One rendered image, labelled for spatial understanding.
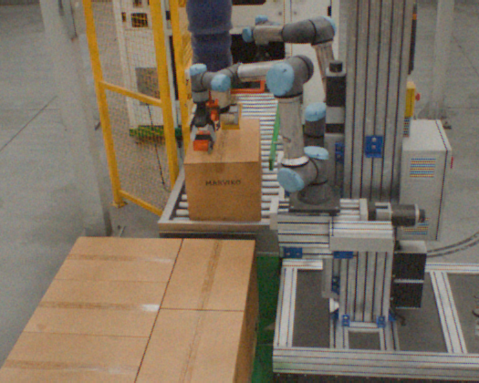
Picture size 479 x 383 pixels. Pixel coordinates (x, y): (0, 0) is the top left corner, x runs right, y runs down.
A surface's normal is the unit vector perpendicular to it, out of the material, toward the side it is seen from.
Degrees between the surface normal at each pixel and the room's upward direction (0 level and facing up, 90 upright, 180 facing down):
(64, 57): 90
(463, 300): 0
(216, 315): 0
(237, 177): 90
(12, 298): 0
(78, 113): 90
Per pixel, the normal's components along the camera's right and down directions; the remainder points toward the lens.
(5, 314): -0.05, -0.87
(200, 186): -0.04, 0.50
